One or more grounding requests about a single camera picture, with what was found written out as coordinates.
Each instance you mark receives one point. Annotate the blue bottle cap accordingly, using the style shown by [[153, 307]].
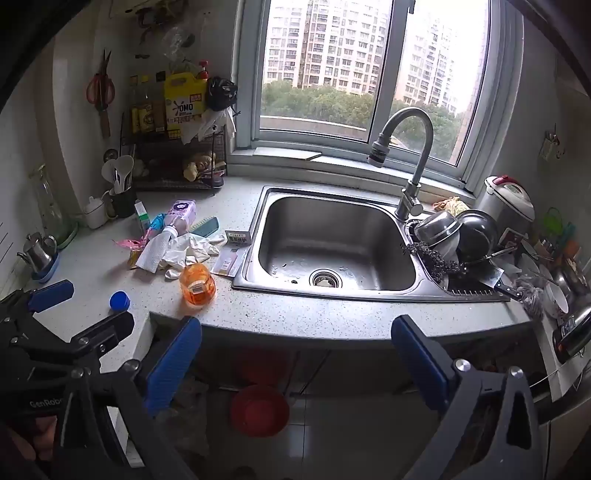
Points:
[[119, 301]]

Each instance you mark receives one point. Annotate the orange plastic container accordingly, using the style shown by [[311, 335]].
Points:
[[196, 288]]

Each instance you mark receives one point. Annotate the paper sachet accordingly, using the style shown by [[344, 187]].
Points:
[[228, 263]]

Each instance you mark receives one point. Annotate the hanging paper tag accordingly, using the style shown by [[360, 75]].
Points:
[[549, 147]]

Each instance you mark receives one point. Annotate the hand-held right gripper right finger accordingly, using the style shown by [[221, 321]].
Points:
[[418, 355]]

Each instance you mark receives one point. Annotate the white ladle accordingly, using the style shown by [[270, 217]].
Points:
[[110, 170]]

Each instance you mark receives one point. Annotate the black utensil holder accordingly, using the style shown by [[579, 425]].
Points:
[[123, 203]]

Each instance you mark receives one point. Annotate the red plastic bucket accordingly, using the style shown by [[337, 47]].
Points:
[[258, 410]]

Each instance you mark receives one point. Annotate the small white box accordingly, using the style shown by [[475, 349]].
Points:
[[238, 237]]

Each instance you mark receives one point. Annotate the purple plastic bottle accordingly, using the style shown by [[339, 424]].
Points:
[[180, 214]]

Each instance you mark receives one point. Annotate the ginger root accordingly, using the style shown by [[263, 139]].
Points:
[[196, 167]]

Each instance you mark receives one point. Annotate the metal teapot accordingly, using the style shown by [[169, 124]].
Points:
[[39, 254]]

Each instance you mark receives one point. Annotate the chrome faucet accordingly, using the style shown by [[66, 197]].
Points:
[[418, 175]]

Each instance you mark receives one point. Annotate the yellow detergent bottle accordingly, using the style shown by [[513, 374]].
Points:
[[184, 101]]

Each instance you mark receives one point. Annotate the grey window frame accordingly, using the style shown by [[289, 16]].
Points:
[[388, 69]]

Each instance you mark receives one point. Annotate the steel bowl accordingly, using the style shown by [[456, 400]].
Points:
[[438, 226]]

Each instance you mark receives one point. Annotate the white plastic bag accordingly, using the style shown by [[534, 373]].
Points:
[[207, 124]]

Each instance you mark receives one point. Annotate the clear plastic bag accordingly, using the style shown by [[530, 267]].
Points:
[[178, 39]]

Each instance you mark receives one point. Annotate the blue saucer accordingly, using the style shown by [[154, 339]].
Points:
[[46, 276]]

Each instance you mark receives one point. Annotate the black plastic bag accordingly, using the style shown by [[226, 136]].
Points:
[[221, 92]]

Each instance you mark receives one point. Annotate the white bowl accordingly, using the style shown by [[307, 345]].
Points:
[[556, 300]]

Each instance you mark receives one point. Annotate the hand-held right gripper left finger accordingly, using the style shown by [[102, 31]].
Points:
[[175, 355]]

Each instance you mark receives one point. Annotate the yellow cloth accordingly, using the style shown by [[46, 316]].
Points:
[[450, 203]]

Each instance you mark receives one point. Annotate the black wok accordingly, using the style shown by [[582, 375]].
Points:
[[478, 235]]

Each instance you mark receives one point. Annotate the steel wool scrubber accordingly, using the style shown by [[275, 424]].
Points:
[[429, 261]]

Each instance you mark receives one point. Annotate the pink wrapper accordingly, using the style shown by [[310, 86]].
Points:
[[138, 241]]

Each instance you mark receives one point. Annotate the dark metal appliance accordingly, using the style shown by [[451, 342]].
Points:
[[570, 337]]

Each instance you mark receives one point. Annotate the teal scrub brush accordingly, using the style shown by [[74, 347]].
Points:
[[207, 226]]

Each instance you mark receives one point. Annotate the yellow label sauce bottle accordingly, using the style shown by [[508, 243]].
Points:
[[147, 113], [135, 113]]

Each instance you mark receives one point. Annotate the red scissors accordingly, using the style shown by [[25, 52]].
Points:
[[106, 62]]

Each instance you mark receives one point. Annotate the white rice paddle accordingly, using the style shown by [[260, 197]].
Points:
[[124, 166]]

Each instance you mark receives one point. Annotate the kitchen knife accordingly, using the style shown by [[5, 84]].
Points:
[[491, 277]]

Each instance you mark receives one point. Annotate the person's left hand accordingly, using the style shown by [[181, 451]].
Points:
[[46, 436]]

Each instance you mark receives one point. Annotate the stainless steel sink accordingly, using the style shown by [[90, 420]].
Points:
[[332, 240]]

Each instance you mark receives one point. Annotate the green white carton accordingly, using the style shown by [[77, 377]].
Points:
[[141, 214]]

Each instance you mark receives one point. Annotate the white rice cooker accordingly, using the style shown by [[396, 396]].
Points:
[[505, 198]]

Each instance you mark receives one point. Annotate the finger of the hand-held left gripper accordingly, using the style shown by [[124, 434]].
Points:
[[106, 330], [51, 295]]

